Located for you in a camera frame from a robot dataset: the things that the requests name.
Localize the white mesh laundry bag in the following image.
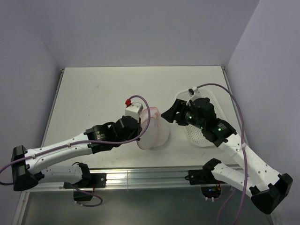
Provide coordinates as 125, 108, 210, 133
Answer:
137, 107, 170, 150

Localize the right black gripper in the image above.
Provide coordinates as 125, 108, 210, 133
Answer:
161, 98, 205, 129

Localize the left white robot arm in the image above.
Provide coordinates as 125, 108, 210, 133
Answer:
11, 116, 142, 191

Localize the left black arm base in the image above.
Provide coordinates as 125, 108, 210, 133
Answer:
63, 173, 106, 205

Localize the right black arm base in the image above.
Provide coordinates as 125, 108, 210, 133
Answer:
184, 169, 223, 199

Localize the white perforated plastic basket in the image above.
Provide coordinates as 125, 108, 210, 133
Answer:
176, 88, 236, 148

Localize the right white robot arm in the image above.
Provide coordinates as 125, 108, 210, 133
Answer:
161, 98, 293, 215

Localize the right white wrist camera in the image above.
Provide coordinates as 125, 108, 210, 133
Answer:
188, 86, 201, 101

